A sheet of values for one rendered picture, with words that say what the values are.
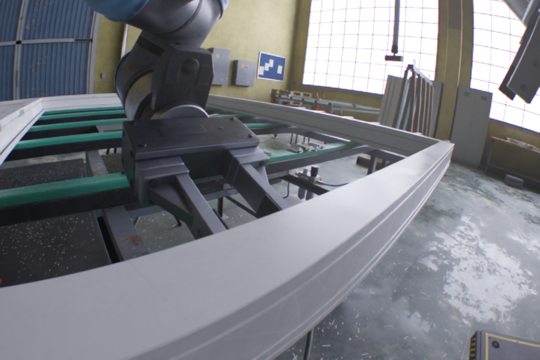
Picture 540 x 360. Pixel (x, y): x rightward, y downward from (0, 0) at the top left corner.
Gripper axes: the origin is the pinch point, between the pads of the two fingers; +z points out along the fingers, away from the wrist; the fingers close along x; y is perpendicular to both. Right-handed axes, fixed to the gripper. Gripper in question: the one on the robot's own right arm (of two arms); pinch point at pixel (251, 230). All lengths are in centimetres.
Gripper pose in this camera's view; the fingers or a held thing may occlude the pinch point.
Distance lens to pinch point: 19.1
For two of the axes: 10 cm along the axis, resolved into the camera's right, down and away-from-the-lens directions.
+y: -3.4, 8.1, 4.8
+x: -7.2, 1.1, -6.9
